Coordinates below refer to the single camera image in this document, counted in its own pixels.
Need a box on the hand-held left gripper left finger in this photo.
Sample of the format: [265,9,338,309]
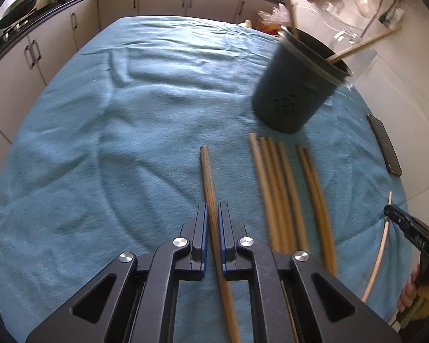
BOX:
[25,202,210,343]

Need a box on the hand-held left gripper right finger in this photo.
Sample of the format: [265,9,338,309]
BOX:
[217,202,403,343]

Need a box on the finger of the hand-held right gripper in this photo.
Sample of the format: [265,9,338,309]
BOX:
[384,205,429,249]

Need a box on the pale thin chopstick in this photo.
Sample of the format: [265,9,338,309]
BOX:
[362,190,394,304]

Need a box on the dark brown wooden chopstick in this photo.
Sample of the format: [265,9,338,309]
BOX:
[199,145,241,343]

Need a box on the dark green chopstick holder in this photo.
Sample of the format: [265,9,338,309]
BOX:
[251,25,353,134]

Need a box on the person's right hand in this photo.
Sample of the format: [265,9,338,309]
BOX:
[396,264,422,314]

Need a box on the black smartphone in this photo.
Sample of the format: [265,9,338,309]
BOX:
[366,113,403,177]

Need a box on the blue towel cloth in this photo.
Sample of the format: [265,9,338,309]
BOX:
[0,15,415,343]

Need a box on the clear glass pitcher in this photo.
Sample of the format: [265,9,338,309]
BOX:
[293,2,378,90]

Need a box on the pink plastic bag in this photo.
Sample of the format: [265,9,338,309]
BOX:
[255,3,290,34]

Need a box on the black wok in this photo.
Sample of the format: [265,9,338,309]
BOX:
[0,0,54,29]

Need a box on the wall socket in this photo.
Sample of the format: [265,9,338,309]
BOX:
[377,2,404,29]

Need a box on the black cable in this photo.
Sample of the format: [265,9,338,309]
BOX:
[359,0,397,38]

